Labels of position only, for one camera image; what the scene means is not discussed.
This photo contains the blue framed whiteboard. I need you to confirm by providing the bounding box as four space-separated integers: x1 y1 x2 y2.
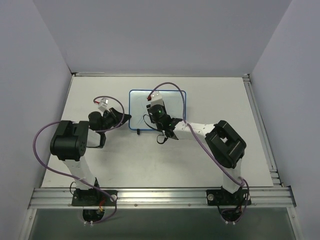
128 89 185 131

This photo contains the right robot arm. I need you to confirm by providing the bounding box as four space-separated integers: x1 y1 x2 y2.
146 104 247 194

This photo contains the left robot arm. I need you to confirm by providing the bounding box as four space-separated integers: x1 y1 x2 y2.
50 107 132 200

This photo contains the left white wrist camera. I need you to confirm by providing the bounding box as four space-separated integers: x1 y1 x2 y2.
97 97 109 113

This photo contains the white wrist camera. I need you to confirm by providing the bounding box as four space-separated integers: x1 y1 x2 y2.
147 91 164 107
97 97 109 113

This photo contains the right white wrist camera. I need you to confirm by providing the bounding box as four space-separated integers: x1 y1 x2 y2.
147 91 164 107

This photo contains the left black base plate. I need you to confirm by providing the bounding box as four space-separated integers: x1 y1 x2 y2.
71 189 118 207

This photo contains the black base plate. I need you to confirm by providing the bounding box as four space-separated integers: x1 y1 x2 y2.
206 188 248 207
71 189 118 207

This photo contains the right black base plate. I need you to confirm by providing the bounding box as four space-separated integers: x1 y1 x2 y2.
206 188 248 207

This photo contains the aluminium right side rail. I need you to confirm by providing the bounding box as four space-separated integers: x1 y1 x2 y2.
242 74 284 187

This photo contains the aluminium rail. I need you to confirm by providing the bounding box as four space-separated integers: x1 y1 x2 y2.
28 186 296 210
242 74 284 187

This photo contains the aluminium front rail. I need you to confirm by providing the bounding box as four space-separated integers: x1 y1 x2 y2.
28 186 296 210

